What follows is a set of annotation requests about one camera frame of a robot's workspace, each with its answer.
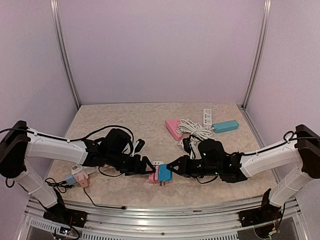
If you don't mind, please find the left aluminium frame post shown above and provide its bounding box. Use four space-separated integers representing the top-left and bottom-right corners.
50 0 82 110

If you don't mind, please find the front aluminium rail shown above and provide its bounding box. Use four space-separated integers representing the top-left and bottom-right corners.
17 197 310 240

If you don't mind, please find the pink socket adapter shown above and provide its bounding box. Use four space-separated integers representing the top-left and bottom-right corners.
148 165 159 184

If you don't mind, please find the teal power strip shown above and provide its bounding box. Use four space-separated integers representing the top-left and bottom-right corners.
212 120 239 134

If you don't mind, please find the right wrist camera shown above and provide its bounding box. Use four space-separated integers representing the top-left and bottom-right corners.
182 137 196 159

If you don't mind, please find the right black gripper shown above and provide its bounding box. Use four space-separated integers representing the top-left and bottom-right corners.
166 155 221 179

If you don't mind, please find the black usb cable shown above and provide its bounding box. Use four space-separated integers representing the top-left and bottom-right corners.
44 172 128 211

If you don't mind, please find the white power strip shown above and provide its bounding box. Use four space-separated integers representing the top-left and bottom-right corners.
202 108 213 129

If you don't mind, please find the aluminium frame post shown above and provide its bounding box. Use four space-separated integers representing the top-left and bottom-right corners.
50 0 82 110
241 0 272 111

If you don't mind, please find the small white plug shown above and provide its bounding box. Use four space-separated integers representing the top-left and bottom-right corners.
151 161 164 166

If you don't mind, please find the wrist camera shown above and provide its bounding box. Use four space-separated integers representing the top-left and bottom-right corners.
182 137 196 159
132 138 145 154

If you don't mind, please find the white cube socket adapter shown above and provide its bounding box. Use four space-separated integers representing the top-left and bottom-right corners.
71 164 84 181

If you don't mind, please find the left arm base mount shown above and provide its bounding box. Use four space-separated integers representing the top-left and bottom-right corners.
43 189 88 228

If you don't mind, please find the pink charger plug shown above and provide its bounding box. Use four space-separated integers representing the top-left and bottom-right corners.
76 172 89 188

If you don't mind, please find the right aluminium frame post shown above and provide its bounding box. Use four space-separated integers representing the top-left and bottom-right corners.
241 0 272 111

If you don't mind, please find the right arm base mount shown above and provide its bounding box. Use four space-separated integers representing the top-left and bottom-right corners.
238 188 283 227

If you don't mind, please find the blue plug adapter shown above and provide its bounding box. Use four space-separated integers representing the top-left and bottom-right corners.
158 164 173 185

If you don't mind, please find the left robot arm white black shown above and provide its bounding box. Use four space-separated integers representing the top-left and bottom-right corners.
0 120 156 223

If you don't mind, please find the white coiled power cord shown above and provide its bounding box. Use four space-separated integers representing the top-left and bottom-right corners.
176 118 215 151

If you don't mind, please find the pink triangular socket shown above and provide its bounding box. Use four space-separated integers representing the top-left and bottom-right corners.
165 118 189 141

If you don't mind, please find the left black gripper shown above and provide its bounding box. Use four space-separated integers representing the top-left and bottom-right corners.
106 150 156 176

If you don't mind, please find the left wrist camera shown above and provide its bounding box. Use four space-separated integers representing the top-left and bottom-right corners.
132 138 145 154

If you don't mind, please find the light blue charger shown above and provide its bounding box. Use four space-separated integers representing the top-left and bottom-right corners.
65 174 77 186

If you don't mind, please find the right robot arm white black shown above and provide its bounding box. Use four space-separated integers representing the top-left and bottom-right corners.
167 124 320 222

